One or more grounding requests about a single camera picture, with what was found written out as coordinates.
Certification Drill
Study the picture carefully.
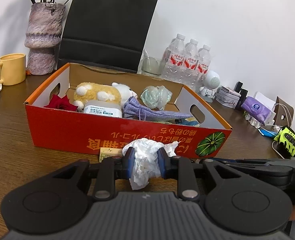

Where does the iridescent plastic bag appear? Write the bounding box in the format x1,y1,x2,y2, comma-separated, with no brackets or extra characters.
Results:
140,85,173,110

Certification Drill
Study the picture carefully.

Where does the orange cardboard box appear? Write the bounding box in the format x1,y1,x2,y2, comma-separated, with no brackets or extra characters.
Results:
24,62,233,158

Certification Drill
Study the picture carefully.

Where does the white robot figurine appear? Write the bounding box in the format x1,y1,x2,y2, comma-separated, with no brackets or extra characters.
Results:
199,70,221,98

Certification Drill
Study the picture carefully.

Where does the red fabric rose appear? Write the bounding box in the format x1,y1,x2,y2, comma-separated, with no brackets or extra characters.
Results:
44,94,79,112

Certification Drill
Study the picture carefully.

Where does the black paper bag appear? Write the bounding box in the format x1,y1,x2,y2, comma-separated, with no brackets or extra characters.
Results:
57,0,160,74

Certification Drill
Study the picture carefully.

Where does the yellow mug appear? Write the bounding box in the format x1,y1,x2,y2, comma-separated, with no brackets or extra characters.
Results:
0,53,26,86

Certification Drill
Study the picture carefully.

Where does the clear water bottle red label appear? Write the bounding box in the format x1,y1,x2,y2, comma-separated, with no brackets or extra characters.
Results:
184,39,199,83
162,33,186,80
196,44,212,88

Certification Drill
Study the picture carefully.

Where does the white charger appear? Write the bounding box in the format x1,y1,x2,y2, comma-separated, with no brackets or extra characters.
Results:
266,110,278,126

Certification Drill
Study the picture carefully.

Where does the white tin box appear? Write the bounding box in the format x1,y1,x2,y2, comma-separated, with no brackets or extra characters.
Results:
215,85,243,109

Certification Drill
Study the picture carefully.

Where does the small black box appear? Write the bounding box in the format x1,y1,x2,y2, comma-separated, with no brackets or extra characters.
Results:
234,81,248,105

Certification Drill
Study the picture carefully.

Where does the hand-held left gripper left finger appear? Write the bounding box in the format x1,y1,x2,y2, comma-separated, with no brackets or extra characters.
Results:
51,146,136,201

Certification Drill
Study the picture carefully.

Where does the neon yellow gadget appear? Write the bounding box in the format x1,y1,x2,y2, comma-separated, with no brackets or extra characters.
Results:
274,126,295,158

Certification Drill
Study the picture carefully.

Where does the clear cotton swab box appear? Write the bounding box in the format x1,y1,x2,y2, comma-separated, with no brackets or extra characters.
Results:
83,100,123,118

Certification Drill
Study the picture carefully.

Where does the dark blue snack packet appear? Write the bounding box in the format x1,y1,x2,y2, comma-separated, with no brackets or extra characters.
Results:
181,117,200,127

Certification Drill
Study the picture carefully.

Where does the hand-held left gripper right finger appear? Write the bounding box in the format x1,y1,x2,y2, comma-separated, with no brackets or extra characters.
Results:
157,147,243,202

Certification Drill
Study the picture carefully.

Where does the clear glass cup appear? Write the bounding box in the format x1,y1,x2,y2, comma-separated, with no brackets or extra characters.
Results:
140,49,166,75

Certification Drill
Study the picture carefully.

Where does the wooden stand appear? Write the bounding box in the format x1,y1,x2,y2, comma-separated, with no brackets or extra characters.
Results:
275,96,294,130

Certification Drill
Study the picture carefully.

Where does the purple textured ceramic vase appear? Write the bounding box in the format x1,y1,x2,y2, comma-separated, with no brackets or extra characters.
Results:
24,2,66,75

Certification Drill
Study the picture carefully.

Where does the white charging cable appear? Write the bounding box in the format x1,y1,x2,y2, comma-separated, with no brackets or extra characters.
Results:
271,104,293,159

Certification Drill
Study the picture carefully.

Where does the yellow and white plush toy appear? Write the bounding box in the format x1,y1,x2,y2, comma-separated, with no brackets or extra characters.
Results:
73,82,138,110

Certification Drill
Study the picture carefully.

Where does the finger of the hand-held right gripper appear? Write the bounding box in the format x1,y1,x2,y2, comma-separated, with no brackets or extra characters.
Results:
214,157,275,163
224,162,275,168

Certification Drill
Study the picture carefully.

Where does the purple tissue pack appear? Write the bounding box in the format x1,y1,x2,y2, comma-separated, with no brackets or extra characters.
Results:
241,91,276,125

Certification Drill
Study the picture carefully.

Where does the purple drawstring pouch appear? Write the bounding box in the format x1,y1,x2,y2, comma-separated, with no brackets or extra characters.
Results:
123,96,194,120

